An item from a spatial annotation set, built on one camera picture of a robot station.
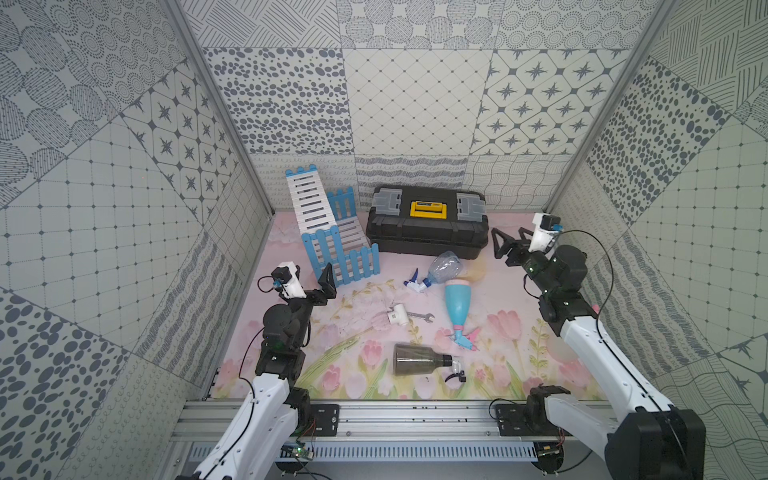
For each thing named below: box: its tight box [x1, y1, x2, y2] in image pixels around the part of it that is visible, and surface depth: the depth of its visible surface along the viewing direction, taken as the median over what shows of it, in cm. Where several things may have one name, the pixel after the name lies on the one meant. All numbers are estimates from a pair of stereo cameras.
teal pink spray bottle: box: [444, 279, 473, 350], surface depth 92 cm
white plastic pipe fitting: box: [387, 304, 409, 326], surface depth 91 cm
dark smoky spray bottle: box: [393, 344, 467, 383], surface depth 83 cm
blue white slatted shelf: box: [285, 164, 381, 287], surface depth 93 cm
